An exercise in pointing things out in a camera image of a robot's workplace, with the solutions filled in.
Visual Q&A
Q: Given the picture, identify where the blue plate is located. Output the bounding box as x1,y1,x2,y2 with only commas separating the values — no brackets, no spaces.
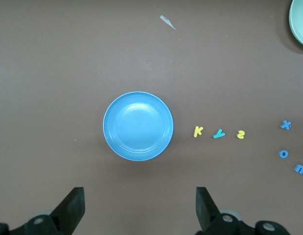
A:
102,91,174,162

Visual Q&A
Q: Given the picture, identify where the teal letter y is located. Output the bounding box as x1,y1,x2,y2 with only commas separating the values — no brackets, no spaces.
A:
212,129,226,140

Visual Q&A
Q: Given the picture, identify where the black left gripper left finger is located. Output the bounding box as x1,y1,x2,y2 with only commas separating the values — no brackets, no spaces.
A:
9,187,85,235

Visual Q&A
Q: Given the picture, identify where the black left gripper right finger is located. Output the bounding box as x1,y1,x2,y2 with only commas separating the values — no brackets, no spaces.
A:
196,187,256,235

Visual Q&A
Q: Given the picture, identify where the pale green plate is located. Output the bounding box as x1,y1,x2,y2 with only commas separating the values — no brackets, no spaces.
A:
288,0,303,48

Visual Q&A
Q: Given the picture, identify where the white tape scrap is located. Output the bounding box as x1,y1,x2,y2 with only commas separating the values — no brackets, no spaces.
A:
160,15,177,30

